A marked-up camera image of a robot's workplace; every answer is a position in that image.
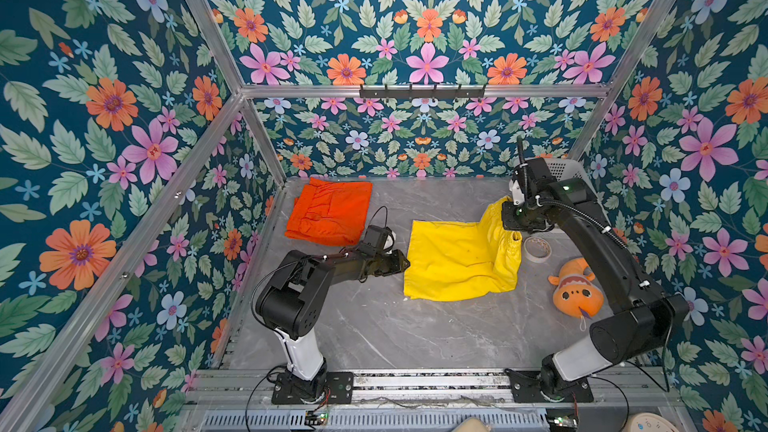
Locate orange fish plush toy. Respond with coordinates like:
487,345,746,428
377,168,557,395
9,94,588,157
548,257,605,332

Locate white round device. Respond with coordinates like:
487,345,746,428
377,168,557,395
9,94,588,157
621,412,679,432

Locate black hook rail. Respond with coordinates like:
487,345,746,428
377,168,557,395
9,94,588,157
358,84,486,100

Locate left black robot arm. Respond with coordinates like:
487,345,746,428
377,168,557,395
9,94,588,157
251,225,410,405

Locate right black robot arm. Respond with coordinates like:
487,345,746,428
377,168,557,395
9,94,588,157
500,156,689,402

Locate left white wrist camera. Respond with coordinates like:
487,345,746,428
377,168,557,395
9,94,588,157
383,231,396,253

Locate yellow shorts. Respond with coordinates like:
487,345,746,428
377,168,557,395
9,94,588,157
404,197,523,302

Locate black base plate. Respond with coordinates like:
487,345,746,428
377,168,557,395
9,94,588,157
504,368,594,404
271,372,355,405

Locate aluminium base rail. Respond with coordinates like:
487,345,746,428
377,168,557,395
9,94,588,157
176,366,696,431

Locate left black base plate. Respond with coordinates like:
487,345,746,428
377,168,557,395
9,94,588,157
271,372,355,405

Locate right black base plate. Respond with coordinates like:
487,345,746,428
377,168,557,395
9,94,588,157
504,368,594,404

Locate white plastic basket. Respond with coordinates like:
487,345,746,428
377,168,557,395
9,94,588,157
539,159,602,212

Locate white tape roll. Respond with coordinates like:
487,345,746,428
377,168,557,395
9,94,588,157
522,236,552,263

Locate beige round object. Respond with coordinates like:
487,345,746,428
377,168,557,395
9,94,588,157
451,417,491,432

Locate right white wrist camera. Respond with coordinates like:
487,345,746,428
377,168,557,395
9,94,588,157
509,179,526,205

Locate orange shorts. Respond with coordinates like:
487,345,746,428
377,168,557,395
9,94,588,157
284,178,373,247

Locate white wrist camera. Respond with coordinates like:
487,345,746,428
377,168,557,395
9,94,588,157
509,179,526,205
383,231,396,253

